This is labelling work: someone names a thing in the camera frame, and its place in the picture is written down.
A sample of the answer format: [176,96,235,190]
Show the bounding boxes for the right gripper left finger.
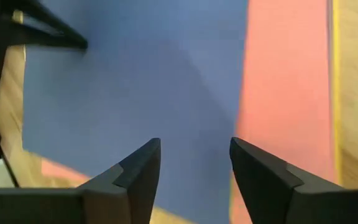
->
[0,138,162,224]

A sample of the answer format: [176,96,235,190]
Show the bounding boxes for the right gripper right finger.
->
[229,136,358,224]

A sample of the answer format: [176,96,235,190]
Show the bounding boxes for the pink paper sheet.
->
[40,0,338,224]

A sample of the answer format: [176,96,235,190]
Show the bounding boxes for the blue paper sheet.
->
[22,0,250,224]

